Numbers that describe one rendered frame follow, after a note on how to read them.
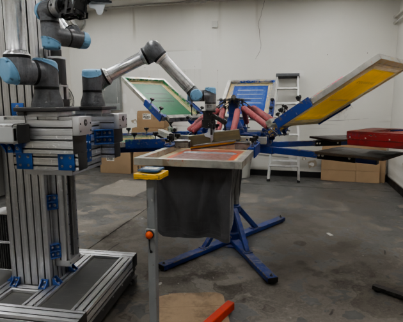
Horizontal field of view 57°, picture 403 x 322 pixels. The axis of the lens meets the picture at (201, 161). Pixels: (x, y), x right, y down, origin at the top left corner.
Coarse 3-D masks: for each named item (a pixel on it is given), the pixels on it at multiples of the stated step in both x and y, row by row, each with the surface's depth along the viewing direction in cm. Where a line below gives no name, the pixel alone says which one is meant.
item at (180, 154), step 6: (186, 150) 255; (192, 150) 255; (198, 150) 255; (204, 150) 255; (210, 150) 255; (174, 156) 227; (180, 156) 227; (186, 156) 227; (192, 156) 227; (198, 156) 227
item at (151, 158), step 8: (152, 152) 218; (160, 152) 225; (168, 152) 239; (248, 152) 218; (136, 160) 197; (144, 160) 196; (152, 160) 194; (160, 160) 193; (168, 160) 192; (176, 160) 191; (184, 160) 190; (192, 160) 189; (200, 160) 188; (208, 160) 187; (216, 160) 187; (224, 160) 187; (232, 160) 187; (240, 160) 187; (248, 160) 207; (216, 168) 186; (224, 168) 185; (232, 168) 184; (240, 168) 183
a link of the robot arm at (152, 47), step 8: (152, 40) 229; (144, 48) 231; (152, 48) 225; (160, 48) 226; (152, 56) 226; (160, 56) 225; (160, 64) 228; (168, 64) 227; (168, 72) 229; (176, 72) 228; (176, 80) 230; (184, 80) 229; (184, 88) 230; (192, 88) 230; (192, 96) 228; (200, 96) 229
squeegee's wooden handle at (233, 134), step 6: (216, 132) 248; (222, 132) 247; (228, 132) 246; (234, 132) 245; (192, 138) 254; (198, 138) 252; (204, 138) 251; (216, 138) 249; (222, 138) 248; (228, 138) 246; (234, 138) 245; (240, 138) 245; (192, 144) 254
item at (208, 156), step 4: (236, 152) 245; (240, 152) 245; (204, 156) 227; (208, 156) 227; (212, 156) 227; (216, 156) 227; (220, 156) 227; (224, 156) 227; (228, 156) 227; (232, 156) 227; (236, 156) 227
